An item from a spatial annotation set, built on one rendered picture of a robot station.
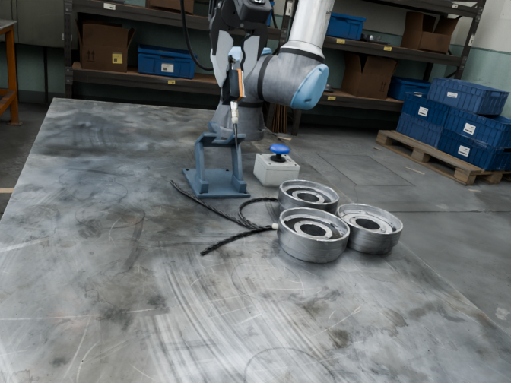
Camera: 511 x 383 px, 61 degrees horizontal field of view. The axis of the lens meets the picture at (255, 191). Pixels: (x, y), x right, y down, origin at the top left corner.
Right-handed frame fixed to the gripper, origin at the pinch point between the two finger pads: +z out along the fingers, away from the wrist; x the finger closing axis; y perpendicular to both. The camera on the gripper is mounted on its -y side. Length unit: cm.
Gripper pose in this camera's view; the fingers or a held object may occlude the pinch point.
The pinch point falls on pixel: (232, 80)
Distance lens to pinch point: 76.0
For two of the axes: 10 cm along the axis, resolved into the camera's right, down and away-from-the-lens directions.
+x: -9.2, 0.0, -3.8
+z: -1.5, 9.1, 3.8
